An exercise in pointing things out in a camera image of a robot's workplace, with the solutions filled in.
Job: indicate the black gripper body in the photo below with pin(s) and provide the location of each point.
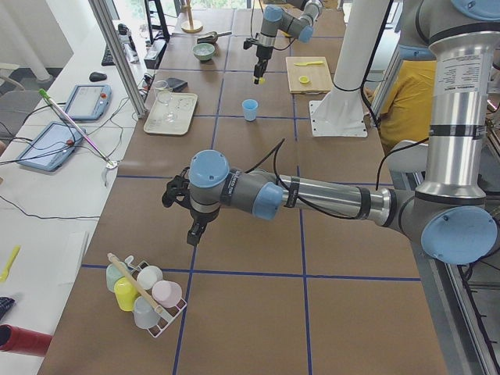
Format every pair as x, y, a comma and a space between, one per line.
201, 219
261, 55

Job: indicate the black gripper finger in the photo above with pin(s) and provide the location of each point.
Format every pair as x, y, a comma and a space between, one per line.
195, 233
257, 79

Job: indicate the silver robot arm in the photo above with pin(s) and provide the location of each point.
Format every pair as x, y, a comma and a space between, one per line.
446, 213
275, 19

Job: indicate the light blue plastic cup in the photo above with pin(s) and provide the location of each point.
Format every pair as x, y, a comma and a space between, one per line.
250, 109

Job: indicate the white cup on rack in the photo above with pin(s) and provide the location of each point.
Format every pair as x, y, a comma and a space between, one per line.
149, 276

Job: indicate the pink cup on rack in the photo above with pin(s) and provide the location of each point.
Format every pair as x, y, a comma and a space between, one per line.
167, 293

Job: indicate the wooden cup tree stand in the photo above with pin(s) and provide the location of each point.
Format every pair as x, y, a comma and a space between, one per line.
190, 25

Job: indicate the green cup on rack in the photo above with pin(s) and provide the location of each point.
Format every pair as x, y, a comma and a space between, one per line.
112, 275

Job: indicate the yellow cup on rack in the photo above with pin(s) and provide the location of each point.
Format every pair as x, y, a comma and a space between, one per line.
125, 294

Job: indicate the grey cup on rack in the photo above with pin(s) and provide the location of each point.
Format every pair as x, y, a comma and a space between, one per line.
144, 315

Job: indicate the bamboo cutting board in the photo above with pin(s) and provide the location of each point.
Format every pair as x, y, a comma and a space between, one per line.
308, 79

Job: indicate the yellow plastic knife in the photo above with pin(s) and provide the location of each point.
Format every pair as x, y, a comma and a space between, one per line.
310, 63

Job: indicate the steel ice scoop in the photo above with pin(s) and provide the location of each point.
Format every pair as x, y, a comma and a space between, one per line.
212, 37

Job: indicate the green bowl of ice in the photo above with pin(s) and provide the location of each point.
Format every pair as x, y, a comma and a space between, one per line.
204, 51

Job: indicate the grey folded cloth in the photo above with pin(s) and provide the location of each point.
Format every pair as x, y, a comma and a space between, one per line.
176, 85

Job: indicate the clear wine glass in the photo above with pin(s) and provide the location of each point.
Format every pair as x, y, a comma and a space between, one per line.
163, 95

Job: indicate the cream bear tray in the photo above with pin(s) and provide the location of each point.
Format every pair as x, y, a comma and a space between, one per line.
183, 105

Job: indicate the black box with label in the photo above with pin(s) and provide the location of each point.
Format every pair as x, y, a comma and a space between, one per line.
155, 54

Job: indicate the person in yellow shirt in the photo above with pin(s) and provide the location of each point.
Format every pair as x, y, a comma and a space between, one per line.
406, 114

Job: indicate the teach pendant far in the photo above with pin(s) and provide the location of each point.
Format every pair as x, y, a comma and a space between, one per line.
88, 102

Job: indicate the teach pendant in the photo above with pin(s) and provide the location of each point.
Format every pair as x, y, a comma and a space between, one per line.
51, 148
88, 102

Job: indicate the teach pendant near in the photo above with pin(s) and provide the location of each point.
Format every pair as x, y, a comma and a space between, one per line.
51, 148

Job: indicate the black computer mouse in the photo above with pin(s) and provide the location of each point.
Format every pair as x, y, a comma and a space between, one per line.
97, 76

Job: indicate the red cylinder bottle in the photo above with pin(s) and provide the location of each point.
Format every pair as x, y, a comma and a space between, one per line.
23, 341

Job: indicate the wooden rack handle rod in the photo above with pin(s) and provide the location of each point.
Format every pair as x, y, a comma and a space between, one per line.
155, 305

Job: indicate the white wire cup rack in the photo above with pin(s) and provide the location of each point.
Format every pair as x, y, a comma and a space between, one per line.
168, 315

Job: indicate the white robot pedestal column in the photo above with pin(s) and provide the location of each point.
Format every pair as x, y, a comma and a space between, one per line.
340, 113

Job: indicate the aluminium frame post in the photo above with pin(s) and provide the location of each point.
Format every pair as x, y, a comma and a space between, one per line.
105, 23

